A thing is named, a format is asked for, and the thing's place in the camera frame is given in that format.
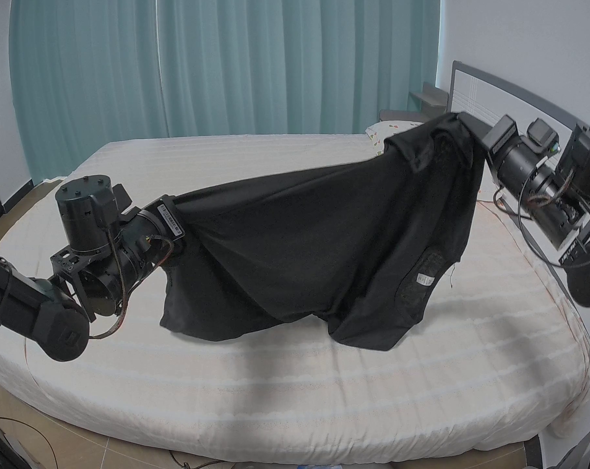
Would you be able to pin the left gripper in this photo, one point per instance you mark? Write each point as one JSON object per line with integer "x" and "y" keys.
{"x": 153, "y": 232}

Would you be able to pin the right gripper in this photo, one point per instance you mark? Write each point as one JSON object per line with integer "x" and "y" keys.
{"x": 519, "y": 164}

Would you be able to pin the black T-shirt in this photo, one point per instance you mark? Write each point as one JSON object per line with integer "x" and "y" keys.
{"x": 324, "y": 242}

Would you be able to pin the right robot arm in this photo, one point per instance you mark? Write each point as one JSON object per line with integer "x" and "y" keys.
{"x": 583, "y": 164}

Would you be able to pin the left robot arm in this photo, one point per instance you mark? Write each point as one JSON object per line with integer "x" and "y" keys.
{"x": 26, "y": 301}

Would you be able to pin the bed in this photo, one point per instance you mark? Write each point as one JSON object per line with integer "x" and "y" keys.
{"x": 275, "y": 384}

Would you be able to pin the grey bedside table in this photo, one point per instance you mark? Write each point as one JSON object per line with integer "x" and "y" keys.
{"x": 431, "y": 96}

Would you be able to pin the white printed pillow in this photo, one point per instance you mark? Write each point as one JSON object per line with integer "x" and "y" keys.
{"x": 378, "y": 132}

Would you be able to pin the blue-green curtain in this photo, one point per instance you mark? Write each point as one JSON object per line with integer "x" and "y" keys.
{"x": 80, "y": 66}
{"x": 299, "y": 47}

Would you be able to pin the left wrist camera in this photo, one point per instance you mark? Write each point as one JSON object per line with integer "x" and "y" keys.
{"x": 124, "y": 197}

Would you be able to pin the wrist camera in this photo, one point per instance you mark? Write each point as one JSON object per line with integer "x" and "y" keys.
{"x": 124, "y": 197}
{"x": 543, "y": 135}

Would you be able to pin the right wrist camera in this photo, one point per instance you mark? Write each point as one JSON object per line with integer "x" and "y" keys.
{"x": 543, "y": 135}

